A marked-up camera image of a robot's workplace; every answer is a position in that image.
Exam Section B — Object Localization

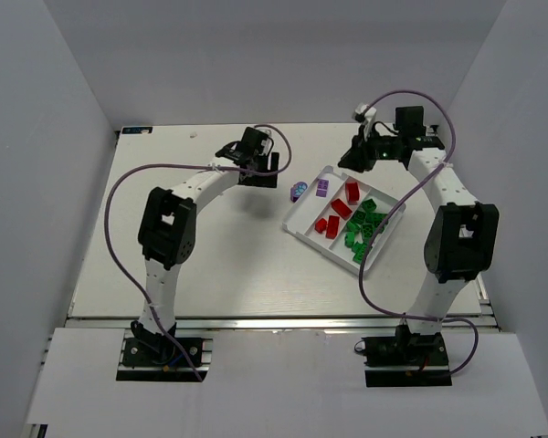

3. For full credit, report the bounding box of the blue label left corner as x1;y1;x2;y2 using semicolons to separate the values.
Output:
121;126;153;135

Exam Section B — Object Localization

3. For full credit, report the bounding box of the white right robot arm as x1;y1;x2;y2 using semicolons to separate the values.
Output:
339;105;500;336

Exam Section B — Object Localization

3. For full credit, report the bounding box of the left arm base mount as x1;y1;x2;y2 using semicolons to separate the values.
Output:
116;336;213;383

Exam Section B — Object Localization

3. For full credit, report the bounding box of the small red lego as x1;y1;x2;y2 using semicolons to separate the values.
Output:
314;218;327;234

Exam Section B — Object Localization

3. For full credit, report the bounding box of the red and green lego stack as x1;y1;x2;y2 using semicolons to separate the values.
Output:
325;215;340;240

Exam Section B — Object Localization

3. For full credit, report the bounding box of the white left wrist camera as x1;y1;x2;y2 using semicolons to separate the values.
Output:
258;128;275;156

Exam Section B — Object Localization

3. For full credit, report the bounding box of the purple paw print lego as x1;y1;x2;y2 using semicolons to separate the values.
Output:
290;182;308;203

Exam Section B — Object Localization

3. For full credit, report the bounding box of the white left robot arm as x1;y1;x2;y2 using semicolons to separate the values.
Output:
131;127;277;365

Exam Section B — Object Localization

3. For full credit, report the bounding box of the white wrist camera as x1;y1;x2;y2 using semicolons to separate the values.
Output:
352;103;376;139
258;128;275;156

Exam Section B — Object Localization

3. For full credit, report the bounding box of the green 2x4 lego plate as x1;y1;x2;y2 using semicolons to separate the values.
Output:
368;213;386;230

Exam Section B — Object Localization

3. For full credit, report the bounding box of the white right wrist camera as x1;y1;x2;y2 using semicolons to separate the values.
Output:
352;103;376;139

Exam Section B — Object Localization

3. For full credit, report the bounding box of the white three-compartment tray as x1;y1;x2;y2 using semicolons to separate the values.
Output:
282;166;406;275

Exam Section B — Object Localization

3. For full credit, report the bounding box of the small green lego brick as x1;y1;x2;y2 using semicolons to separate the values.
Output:
353;252;364;264

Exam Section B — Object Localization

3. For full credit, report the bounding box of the green 2x2 lego brick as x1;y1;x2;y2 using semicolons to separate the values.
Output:
361;224;375;242

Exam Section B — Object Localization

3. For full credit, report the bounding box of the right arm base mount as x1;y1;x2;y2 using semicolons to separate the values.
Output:
353;324;452;388

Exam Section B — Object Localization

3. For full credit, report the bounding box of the aluminium table edge rail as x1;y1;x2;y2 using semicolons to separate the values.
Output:
66;314;499;333

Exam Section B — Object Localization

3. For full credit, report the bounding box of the red lego brick top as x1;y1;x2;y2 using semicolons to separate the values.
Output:
331;198;353;220

